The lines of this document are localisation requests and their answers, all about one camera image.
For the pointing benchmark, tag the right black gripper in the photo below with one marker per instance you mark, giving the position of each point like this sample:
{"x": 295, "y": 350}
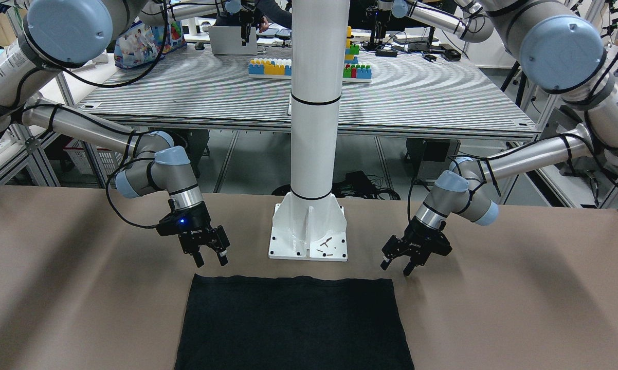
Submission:
{"x": 202, "y": 216}

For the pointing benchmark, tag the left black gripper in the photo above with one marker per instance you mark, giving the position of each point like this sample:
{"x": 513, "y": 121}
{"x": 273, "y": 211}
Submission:
{"x": 417, "y": 241}

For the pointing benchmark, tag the black t-shirt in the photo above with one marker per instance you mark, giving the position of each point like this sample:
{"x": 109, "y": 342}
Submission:
{"x": 299, "y": 322}

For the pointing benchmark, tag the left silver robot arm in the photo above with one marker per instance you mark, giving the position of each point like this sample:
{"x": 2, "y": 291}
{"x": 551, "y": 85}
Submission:
{"x": 560, "y": 52}

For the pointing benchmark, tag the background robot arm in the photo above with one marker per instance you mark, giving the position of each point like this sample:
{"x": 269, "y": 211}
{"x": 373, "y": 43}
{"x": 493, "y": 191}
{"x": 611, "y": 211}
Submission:
{"x": 474, "y": 27}

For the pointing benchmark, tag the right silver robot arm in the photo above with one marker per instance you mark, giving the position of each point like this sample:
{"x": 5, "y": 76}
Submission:
{"x": 59, "y": 35}

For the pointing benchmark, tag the silver laptop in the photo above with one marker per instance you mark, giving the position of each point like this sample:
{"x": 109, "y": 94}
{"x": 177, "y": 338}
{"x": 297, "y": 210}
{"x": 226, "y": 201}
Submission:
{"x": 233, "y": 40}

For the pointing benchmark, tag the colourful gift bag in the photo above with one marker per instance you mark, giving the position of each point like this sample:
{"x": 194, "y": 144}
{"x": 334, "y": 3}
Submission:
{"x": 140, "y": 45}

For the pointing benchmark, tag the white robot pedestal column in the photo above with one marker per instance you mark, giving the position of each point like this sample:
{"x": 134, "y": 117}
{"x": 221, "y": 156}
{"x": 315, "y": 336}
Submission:
{"x": 309, "y": 224}

